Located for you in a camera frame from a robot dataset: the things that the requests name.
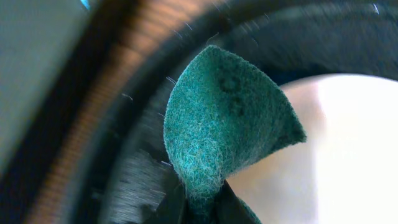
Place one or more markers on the white pink plate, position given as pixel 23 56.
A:
pixel 346 171

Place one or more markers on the green yellow sponge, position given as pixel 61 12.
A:
pixel 223 115

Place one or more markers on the black round tray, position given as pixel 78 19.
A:
pixel 127 170

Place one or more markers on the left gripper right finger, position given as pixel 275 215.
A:
pixel 228 208

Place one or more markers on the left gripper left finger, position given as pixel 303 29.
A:
pixel 173 207

